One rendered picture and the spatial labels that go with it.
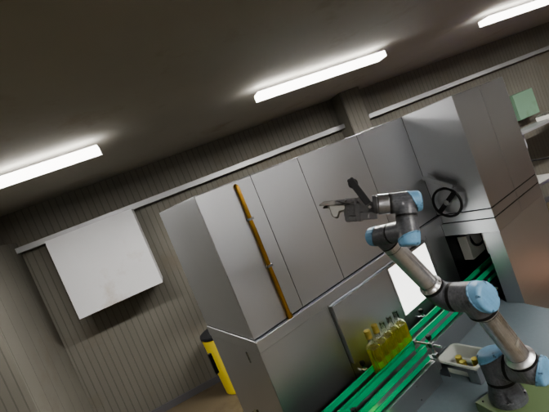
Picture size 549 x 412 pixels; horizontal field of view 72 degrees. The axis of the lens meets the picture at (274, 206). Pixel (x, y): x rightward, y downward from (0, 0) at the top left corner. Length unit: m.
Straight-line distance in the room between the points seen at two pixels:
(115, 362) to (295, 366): 3.25
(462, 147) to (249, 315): 1.65
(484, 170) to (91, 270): 3.70
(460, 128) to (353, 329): 1.37
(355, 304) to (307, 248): 0.43
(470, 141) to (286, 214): 1.27
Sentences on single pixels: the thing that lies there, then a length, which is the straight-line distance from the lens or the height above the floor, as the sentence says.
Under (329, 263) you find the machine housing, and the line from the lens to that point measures 2.13.
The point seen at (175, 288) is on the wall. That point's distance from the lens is 4.78.
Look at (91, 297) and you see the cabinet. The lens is 4.47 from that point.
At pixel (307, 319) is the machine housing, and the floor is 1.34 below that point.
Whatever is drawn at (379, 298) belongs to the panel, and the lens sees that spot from 2.34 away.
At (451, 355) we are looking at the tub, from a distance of 2.44.
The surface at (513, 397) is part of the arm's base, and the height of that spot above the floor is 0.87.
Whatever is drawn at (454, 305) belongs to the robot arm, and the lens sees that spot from 1.62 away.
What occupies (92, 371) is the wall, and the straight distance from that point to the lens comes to 5.06.
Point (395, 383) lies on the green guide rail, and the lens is 2.09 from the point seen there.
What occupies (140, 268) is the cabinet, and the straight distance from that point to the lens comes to 4.37.
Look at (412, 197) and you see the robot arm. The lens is 1.38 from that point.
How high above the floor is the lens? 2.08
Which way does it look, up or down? 4 degrees down
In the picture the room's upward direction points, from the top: 22 degrees counter-clockwise
